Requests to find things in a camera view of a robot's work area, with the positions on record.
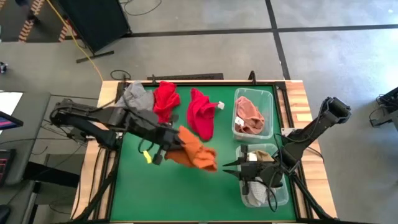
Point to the tablet with pink screen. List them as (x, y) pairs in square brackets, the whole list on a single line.
[(9, 121)]

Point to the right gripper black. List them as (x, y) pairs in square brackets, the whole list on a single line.
[(258, 172)]

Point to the red towel white tag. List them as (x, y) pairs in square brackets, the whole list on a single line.
[(202, 118)]

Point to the grey desk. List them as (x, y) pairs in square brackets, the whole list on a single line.
[(31, 130)]

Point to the salmon pink towel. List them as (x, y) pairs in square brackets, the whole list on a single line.
[(248, 115)]

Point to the dark screen device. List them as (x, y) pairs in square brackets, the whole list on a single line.
[(6, 165)]

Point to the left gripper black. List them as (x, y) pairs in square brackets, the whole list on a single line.
[(168, 138)]

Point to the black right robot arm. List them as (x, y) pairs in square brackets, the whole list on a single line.
[(311, 130)]

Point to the orange towel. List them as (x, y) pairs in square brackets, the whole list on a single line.
[(196, 152)]

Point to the white paper sheet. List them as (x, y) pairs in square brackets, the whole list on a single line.
[(9, 101)]

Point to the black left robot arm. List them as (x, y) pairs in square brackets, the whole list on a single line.
[(102, 115)]

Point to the clear plastic bin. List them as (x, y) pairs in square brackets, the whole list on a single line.
[(267, 96), (283, 199)]

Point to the yellow tape label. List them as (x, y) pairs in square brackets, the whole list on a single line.
[(147, 157)]

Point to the long black floor bar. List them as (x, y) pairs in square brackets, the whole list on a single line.
[(186, 76)]

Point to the plain grey towel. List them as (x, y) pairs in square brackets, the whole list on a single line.
[(136, 96)]

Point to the black frame bracket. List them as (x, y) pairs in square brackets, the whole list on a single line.
[(252, 76)]

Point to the dark floor mat orange stripes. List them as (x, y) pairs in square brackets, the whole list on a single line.
[(12, 28)]

